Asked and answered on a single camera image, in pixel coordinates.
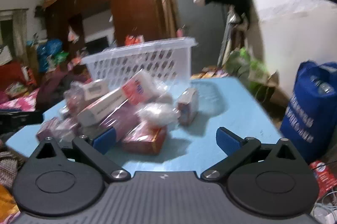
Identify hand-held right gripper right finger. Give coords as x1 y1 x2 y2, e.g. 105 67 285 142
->
201 127 307 182

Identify purple packet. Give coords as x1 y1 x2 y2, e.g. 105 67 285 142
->
100 105 140 143

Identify white cables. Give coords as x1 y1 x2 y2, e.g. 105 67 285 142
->
313 192 337 224

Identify maroon box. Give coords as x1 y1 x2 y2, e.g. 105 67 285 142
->
36 117 79 141

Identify brown wooden wardrobe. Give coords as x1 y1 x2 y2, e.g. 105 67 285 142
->
43 0 171 48

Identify orange cloth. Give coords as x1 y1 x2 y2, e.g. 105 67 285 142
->
0 184 19 216

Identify beige curtain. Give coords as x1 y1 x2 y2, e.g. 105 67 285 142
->
13 9 28 56

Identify red cloth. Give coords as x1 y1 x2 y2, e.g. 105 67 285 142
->
0 62 32 90

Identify long white box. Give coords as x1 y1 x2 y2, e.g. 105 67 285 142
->
76 88 129 127

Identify knitted cloth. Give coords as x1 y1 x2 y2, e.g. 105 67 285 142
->
0 150 27 188

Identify pink floral blanket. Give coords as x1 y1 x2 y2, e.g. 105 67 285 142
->
0 89 40 111

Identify blue tote bag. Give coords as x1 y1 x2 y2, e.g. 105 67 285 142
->
279 61 337 164

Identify red printed packet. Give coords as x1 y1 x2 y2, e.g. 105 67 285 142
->
309 161 337 198

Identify white plastic basket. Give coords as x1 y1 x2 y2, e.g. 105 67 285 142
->
81 36 198 87

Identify green plastic bag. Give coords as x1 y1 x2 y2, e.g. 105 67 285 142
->
226 47 269 87

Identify grey door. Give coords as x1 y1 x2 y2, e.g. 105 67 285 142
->
162 0 229 69

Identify small white box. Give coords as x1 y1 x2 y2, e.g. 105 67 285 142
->
84 80 110 100

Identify blue plastic bag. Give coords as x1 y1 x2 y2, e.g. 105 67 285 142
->
37 38 64 73

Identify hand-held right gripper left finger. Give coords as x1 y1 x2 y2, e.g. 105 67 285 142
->
28 127 131 183

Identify pink hanging plastic bag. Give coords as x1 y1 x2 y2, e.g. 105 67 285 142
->
68 26 79 42

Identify purple cloth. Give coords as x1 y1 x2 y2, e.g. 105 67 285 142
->
37 70 90 108

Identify clear bag of white cotton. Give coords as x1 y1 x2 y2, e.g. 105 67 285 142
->
139 101 179 130

